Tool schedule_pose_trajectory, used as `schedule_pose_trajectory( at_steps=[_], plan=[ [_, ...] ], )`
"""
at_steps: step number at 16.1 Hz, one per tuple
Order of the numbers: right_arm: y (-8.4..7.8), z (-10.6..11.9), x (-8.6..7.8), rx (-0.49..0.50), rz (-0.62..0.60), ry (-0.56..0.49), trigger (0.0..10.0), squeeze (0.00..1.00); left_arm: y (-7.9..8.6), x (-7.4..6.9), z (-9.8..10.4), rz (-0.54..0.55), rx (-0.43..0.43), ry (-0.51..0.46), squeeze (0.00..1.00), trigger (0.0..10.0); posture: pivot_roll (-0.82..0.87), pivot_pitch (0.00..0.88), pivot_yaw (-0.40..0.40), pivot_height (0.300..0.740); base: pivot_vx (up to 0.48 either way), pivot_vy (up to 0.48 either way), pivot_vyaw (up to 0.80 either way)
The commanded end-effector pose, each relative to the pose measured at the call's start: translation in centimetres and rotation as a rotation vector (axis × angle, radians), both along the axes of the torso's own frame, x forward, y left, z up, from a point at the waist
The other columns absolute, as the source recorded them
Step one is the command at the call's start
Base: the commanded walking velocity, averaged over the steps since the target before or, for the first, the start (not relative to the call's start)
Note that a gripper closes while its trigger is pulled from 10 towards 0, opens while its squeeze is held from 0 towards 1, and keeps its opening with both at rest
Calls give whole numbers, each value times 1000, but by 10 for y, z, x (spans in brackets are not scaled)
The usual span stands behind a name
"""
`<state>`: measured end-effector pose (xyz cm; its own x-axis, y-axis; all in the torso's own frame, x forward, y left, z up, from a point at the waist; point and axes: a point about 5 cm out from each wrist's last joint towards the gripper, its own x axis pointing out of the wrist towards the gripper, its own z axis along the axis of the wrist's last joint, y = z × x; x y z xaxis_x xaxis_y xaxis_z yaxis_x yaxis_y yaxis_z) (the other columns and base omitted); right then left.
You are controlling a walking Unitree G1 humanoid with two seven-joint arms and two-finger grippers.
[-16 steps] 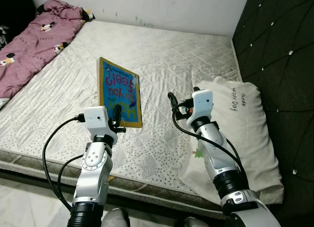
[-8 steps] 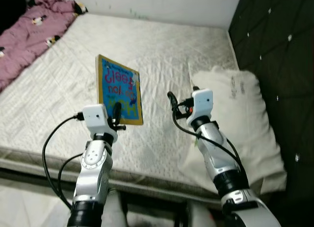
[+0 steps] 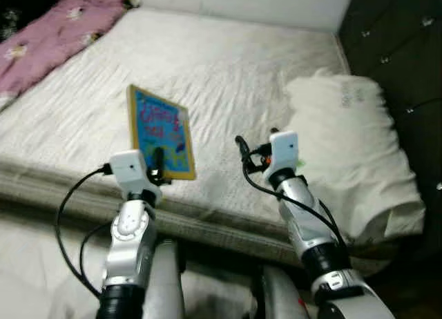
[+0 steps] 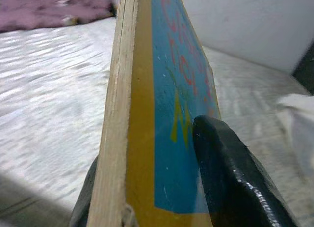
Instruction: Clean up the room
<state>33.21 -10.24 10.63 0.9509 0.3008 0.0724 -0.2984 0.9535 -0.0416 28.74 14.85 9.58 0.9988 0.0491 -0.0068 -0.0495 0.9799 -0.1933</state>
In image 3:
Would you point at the colourful children's book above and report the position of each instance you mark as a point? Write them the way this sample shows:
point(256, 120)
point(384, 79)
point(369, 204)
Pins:
point(159, 126)

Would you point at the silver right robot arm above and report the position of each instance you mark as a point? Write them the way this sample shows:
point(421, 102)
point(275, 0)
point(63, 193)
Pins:
point(304, 215)

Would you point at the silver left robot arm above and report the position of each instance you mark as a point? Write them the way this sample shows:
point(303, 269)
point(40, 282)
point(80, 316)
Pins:
point(131, 243)

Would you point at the white pillow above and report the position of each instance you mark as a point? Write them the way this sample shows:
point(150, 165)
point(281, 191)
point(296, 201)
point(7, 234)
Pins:
point(345, 160)

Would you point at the white quilted mattress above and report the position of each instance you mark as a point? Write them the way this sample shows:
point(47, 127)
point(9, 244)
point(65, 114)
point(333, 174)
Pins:
point(228, 63)

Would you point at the grey left robot leg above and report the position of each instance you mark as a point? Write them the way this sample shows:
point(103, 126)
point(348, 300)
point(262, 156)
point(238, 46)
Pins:
point(164, 284)

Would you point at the grey robot leg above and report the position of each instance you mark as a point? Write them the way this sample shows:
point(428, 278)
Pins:
point(164, 284)
point(283, 298)

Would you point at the grey right robot leg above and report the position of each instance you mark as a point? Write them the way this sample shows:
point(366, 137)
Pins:
point(283, 298)

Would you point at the black tufted headboard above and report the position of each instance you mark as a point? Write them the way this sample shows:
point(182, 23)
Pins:
point(400, 50)

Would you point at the purple cartoon print blanket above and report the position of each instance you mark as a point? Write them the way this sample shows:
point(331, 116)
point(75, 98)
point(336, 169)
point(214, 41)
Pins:
point(55, 36)

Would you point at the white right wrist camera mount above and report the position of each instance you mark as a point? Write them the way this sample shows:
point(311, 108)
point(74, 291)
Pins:
point(283, 152)

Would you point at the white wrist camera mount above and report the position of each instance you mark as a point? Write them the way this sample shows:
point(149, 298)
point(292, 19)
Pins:
point(283, 152)
point(128, 170)

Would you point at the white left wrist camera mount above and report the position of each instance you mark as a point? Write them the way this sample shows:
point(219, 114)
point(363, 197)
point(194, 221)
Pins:
point(128, 170)

